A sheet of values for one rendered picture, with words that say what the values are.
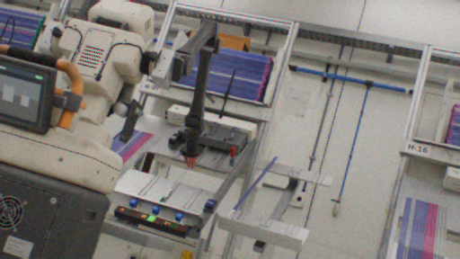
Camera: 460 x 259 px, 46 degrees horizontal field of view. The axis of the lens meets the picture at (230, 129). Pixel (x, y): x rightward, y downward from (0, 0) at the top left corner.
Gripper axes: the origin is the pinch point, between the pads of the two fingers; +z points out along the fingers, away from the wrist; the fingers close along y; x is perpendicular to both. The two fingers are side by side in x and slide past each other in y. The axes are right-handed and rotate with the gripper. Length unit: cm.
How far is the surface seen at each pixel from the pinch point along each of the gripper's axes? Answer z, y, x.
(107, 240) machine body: 40, 33, 22
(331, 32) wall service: -26, -24, -208
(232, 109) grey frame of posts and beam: -16.1, -4.2, -41.9
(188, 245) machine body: 33.1, -8.1, 16.5
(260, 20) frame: -58, -4, -77
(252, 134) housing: -8.4, -19.2, -33.2
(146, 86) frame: -18, 48, -43
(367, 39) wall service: -26, -52, -208
